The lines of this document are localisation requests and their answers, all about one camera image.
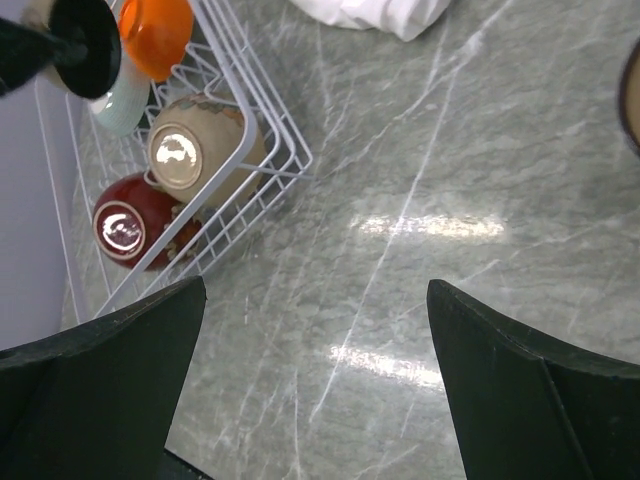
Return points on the dark brown striped bowl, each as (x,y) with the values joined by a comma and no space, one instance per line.
(628,99)

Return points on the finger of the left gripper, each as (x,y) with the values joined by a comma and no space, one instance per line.
(26,52)

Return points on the red ceramic bowl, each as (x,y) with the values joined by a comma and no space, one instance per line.
(131,215)

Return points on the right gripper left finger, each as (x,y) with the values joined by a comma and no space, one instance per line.
(97,401)

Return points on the white folded cloth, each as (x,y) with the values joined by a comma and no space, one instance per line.
(405,19)

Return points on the orange ceramic bowl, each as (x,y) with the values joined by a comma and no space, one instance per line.
(155,34)

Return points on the tan floral bowl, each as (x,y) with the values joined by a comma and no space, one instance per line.
(189,141)

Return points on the pale green ceramic bowl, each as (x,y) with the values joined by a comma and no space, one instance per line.
(122,107)

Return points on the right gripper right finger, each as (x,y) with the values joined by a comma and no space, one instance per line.
(526,405)

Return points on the white wire dish rack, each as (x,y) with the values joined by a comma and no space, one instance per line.
(84,158)

